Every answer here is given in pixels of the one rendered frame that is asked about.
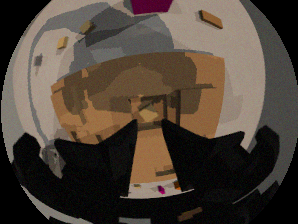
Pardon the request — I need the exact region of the magenta block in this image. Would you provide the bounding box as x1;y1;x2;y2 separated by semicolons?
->
130;0;173;15

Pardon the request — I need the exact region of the magenta rectangular bar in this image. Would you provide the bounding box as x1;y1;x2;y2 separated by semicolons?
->
157;186;165;194

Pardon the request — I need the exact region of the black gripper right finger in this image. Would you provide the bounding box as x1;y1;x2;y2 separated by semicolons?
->
161;119;245;192

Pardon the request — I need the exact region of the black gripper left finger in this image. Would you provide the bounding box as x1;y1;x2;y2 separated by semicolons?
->
53;119;137;197

